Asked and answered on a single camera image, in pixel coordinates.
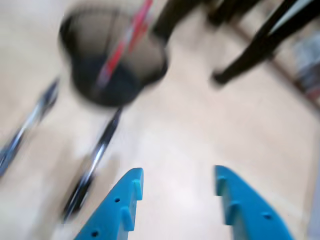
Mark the black furniture leg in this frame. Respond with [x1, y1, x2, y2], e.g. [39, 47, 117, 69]
[151, 0, 226, 42]
[211, 0, 320, 85]

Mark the grey clear retractable pen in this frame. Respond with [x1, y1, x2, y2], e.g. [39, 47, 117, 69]
[0, 77, 61, 177]

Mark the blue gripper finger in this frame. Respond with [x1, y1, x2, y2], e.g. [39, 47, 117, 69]
[214, 164, 296, 240]
[73, 167, 144, 240]

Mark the red retractable pen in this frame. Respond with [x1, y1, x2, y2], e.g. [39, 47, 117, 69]
[95, 0, 155, 87]

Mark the black retractable pen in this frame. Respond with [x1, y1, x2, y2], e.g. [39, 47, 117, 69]
[61, 107, 124, 222]

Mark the black mesh pen holder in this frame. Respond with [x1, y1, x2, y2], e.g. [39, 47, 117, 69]
[57, 9, 169, 108]

